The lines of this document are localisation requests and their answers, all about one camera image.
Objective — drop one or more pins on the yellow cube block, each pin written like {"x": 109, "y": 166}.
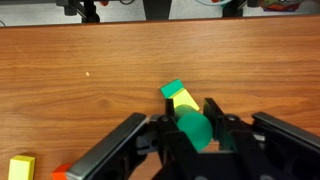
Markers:
{"x": 183, "y": 99}

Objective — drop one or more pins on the yellow rectangular block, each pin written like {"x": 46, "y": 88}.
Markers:
{"x": 21, "y": 167}

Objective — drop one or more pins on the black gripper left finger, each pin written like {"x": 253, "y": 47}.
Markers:
{"x": 168, "y": 133}

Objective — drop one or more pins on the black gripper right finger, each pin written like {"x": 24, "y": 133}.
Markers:
{"x": 233, "y": 133}

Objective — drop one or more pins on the green square block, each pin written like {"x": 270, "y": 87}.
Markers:
{"x": 171, "y": 88}

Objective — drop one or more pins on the red patterned object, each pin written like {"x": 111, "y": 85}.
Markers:
{"x": 280, "y": 4}

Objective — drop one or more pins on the green cylinder block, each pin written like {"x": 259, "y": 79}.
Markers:
{"x": 195, "y": 128}

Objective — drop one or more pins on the orange triangular block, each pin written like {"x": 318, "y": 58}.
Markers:
{"x": 61, "y": 172}

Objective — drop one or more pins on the black post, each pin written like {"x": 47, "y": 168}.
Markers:
{"x": 156, "y": 8}

